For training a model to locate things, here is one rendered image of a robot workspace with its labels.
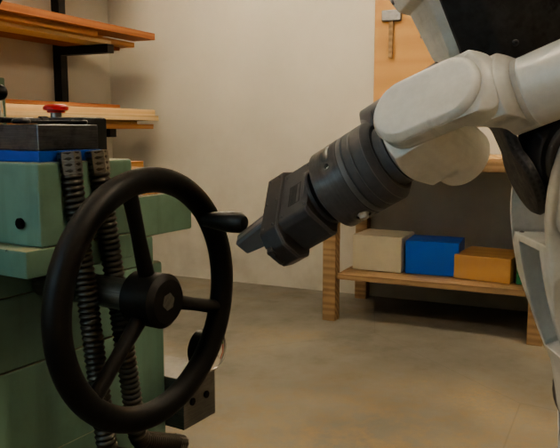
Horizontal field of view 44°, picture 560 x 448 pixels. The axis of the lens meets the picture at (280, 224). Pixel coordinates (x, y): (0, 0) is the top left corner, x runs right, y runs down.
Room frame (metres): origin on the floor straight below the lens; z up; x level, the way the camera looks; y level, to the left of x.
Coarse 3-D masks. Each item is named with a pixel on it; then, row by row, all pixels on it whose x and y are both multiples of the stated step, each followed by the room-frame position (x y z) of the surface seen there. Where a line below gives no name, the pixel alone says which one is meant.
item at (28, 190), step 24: (0, 168) 0.75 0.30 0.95; (24, 168) 0.73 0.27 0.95; (48, 168) 0.73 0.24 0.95; (120, 168) 0.82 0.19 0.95; (0, 192) 0.75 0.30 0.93; (24, 192) 0.73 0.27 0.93; (48, 192) 0.73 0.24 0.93; (0, 216) 0.76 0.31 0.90; (24, 216) 0.73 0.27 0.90; (48, 216) 0.73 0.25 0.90; (120, 216) 0.82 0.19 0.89; (0, 240) 0.76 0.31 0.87; (24, 240) 0.74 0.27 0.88; (48, 240) 0.73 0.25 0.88
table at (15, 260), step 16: (144, 208) 0.99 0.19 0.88; (160, 208) 1.02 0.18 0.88; (176, 208) 1.05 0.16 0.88; (144, 224) 0.99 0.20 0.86; (160, 224) 1.02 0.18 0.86; (176, 224) 1.05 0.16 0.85; (96, 240) 0.79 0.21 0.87; (128, 240) 0.83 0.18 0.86; (0, 256) 0.73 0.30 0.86; (16, 256) 0.71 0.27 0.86; (32, 256) 0.71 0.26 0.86; (48, 256) 0.73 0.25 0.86; (96, 256) 0.79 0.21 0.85; (128, 256) 0.83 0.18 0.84; (0, 272) 0.73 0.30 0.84; (16, 272) 0.71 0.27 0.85; (32, 272) 0.71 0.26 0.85
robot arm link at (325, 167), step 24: (336, 144) 0.71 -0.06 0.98; (312, 168) 0.72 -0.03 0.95; (336, 168) 0.69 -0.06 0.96; (288, 192) 0.76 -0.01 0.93; (312, 192) 0.72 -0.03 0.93; (336, 192) 0.69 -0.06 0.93; (264, 216) 0.75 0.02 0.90; (288, 216) 0.72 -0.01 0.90; (312, 216) 0.71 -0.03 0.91; (336, 216) 0.71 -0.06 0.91; (360, 216) 0.70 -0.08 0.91; (264, 240) 0.73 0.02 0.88; (288, 240) 0.72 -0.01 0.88; (312, 240) 0.73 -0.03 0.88; (288, 264) 0.73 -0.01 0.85
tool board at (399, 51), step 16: (384, 0) 4.07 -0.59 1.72; (384, 16) 4.05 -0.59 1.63; (400, 16) 4.01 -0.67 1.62; (384, 32) 4.07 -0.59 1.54; (400, 32) 4.03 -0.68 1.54; (416, 32) 4.00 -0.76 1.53; (384, 48) 4.07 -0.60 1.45; (400, 48) 4.03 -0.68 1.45; (416, 48) 3.99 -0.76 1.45; (384, 64) 4.07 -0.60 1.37; (400, 64) 4.03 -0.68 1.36; (416, 64) 3.99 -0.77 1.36; (384, 80) 4.07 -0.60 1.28; (400, 80) 4.03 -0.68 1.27
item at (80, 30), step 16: (64, 0) 4.44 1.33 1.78; (0, 16) 3.42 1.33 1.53; (16, 16) 3.51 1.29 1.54; (32, 16) 3.56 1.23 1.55; (48, 16) 3.64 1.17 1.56; (64, 16) 3.74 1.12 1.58; (0, 32) 3.75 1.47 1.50; (16, 32) 3.75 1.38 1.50; (32, 32) 3.75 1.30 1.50; (48, 32) 3.78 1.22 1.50; (64, 32) 3.90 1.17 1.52; (80, 32) 3.93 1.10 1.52; (96, 32) 4.06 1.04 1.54; (112, 32) 4.14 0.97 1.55; (128, 32) 4.24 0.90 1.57; (144, 32) 4.38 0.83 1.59; (64, 48) 4.37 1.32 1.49; (80, 48) 4.32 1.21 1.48; (96, 48) 4.27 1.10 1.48; (112, 48) 4.28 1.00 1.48; (64, 64) 4.41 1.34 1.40; (64, 80) 4.41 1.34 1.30; (64, 96) 4.40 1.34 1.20; (16, 112) 3.38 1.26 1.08; (32, 112) 3.47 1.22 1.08; (80, 112) 3.93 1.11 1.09; (96, 112) 4.06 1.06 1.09; (112, 112) 4.19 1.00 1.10; (128, 112) 4.33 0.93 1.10; (144, 112) 4.48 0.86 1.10; (112, 128) 4.12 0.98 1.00; (128, 128) 4.26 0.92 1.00; (144, 128) 4.41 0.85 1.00
